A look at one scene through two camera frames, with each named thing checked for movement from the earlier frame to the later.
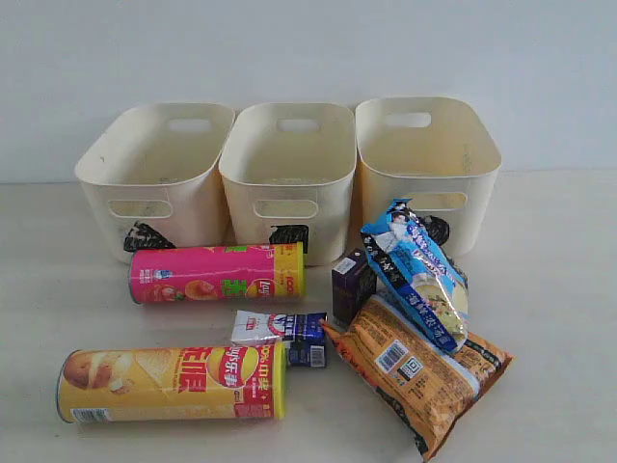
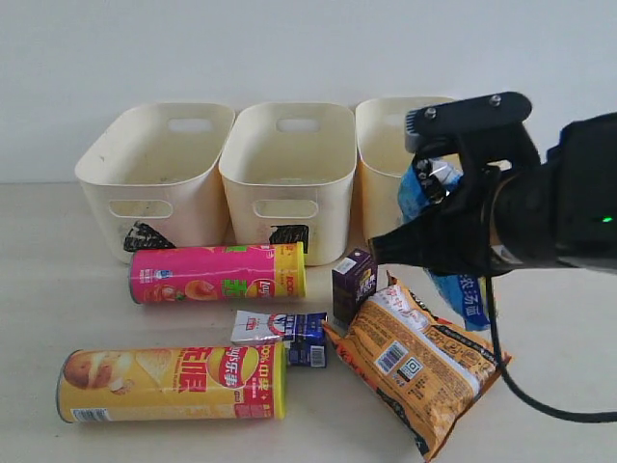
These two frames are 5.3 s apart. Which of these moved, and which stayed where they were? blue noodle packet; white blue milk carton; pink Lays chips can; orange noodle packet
Moved: blue noodle packet
Stayed: orange noodle packet; white blue milk carton; pink Lays chips can
